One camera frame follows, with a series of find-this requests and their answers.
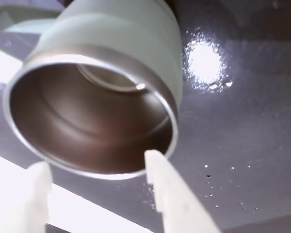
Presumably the grey steel cup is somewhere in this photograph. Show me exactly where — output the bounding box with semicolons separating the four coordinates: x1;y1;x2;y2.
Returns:
0;0;184;181

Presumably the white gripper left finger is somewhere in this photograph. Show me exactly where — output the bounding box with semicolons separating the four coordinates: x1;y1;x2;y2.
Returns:
0;161;53;233

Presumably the black table mat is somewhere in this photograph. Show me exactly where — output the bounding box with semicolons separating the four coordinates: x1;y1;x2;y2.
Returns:
0;0;291;233

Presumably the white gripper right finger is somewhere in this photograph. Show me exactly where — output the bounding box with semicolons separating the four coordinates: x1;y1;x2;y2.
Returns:
144;150;222;233

